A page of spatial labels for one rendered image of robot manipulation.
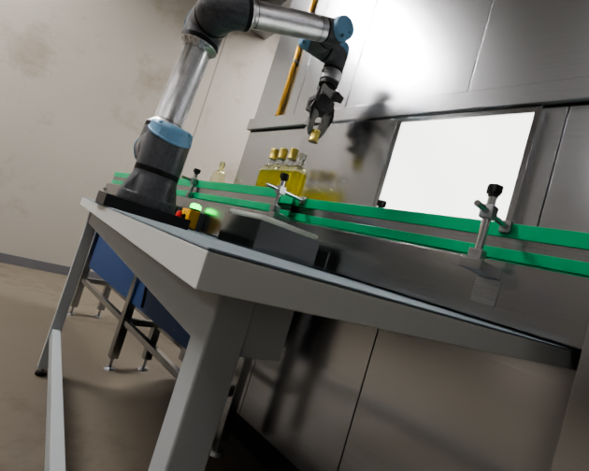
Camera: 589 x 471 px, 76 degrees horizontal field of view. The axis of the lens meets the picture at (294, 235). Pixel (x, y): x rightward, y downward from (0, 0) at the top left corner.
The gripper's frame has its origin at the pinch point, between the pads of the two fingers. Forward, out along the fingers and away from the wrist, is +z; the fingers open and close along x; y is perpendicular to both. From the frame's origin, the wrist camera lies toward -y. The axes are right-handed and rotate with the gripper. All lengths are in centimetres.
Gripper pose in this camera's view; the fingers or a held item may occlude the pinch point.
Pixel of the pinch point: (315, 133)
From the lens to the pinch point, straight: 142.6
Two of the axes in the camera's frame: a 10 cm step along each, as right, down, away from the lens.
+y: -4.5, -1.0, 8.9
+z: -3.0, 9.5, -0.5
